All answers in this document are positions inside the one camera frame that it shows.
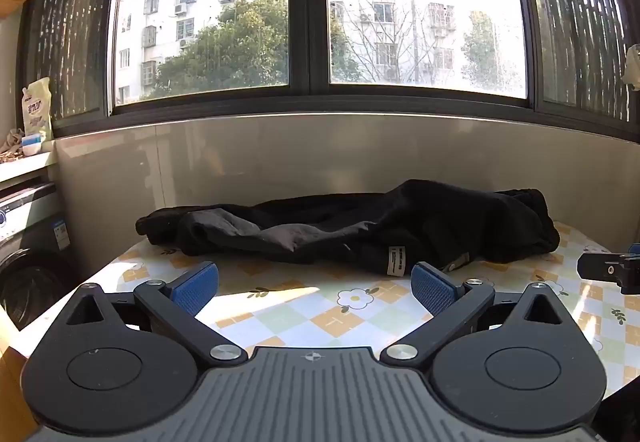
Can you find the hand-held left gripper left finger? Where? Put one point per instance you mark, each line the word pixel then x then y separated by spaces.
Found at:
pixel 196 286

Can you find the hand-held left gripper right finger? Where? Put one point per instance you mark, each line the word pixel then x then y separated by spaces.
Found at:
pixel 432 289

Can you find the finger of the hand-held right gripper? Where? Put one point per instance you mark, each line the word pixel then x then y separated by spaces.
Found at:
pixel 600 269

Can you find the black pants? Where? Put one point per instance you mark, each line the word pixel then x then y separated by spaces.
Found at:
pixel 400 222

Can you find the floral checkered tablecloth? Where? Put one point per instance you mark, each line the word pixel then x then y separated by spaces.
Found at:
pixel 300 302

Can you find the washing machine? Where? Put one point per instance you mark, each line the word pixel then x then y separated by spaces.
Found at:
pixel 30 272

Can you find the white counter ledge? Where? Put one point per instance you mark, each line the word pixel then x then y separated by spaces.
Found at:
pixel 25 166

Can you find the small white cup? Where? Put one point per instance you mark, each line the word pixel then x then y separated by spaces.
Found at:
pixel 31 147

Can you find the detergent refill bag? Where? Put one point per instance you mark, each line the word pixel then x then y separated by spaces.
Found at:
pixel 36 111

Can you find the green tree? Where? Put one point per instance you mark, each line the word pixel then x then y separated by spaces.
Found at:
pixel 235 51

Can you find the perforated dark window screen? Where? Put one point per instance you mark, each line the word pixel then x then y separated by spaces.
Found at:
pixel 75 21
pixel 580 11

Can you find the dark window frame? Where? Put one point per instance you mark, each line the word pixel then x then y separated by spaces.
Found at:
pixel 305 21

